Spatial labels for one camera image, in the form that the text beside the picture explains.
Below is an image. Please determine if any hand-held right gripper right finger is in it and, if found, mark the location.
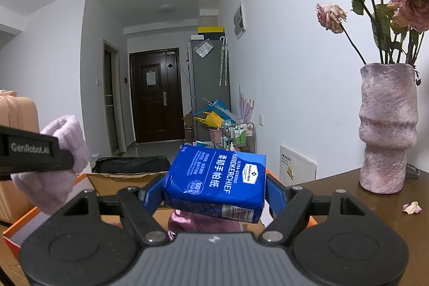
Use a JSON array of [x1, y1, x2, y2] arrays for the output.
[[260, 176, 366, 244]]

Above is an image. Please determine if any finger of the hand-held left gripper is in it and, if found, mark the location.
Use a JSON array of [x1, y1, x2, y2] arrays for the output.
[[58, 148, 75, 172]]

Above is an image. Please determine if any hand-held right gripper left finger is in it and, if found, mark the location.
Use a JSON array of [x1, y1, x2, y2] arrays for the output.
[[62, 174, 171, 244]]

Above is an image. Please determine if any lilac fluffy towel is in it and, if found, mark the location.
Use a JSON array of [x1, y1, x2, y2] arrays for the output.
[[10, 115, 90, 216]]

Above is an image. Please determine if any orange cardboard box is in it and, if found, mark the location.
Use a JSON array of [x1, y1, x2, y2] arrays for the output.
[[3, 170, 317, 260]]

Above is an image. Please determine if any blue handkerchief pack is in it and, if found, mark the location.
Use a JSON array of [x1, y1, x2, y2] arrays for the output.
[[162, 144, 268, 224]]

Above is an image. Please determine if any black bag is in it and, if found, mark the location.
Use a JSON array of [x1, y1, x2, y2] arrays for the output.
[[91, 155, 171, 174]]

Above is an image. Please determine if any white board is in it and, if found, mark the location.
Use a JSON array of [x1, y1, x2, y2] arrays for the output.
[[280, 144, 317, 185]]

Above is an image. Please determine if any pink ribbed suitcase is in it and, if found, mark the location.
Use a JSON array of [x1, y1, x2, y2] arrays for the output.
[[0, 90, 39, 223]]

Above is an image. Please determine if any shiny pink pouch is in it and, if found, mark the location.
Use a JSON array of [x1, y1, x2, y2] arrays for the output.
[[168, 209, 245, 240]]

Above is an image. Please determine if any metal rolling cart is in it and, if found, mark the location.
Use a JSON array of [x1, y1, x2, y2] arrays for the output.
[[221, 123, 257, 154]]

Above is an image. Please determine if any brown cardboard carton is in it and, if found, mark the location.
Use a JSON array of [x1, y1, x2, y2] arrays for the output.
[[183, 112, 195, 142]]

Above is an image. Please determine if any dark brown entrance door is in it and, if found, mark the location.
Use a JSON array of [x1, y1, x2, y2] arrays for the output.
[[129, 48, 186, 144]]

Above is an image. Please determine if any yellow bag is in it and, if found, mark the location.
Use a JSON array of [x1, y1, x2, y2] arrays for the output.
[[194, 112, 223, 129]]

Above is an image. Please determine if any blue bag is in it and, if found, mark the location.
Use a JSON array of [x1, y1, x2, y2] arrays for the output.
[[203, 99, 237, 121]]

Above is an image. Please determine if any grey refrigerator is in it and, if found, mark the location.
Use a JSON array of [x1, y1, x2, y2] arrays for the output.
[[187, 37, 232, 142]]

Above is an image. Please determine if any mottled pink vase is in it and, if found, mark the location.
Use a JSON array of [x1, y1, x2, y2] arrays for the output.
[[358, 63, 419, 194]]

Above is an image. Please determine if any fallen pink petal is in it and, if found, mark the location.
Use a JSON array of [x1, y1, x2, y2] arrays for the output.
[[402, 202, 423, 215]]

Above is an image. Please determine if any white folded umbrella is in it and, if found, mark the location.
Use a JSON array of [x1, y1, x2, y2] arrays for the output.
[[219, 36, 230, 87]]

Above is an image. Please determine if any clear plastic bag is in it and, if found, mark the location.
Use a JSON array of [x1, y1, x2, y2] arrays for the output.
[[194, 41, 214, 57]]

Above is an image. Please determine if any yellow and black box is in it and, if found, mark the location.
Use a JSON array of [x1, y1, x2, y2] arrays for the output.
[[198, 26, 224, 40]]

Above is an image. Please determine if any bunch of dried pink roses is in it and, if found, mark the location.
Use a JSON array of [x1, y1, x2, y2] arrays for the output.
[[273, 0, 429, 86]]

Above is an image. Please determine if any brown interior door frame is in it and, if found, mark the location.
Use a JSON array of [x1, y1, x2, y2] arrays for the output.
[[103, 39, 121, 156]]

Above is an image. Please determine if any purple feather wall decoration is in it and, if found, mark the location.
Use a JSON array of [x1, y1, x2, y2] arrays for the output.
[[238, 85, 254, 122]]

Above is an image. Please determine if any white wall electrical panel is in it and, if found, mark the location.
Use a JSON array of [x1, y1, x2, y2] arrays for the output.
[[233, 3, 247, 39]]

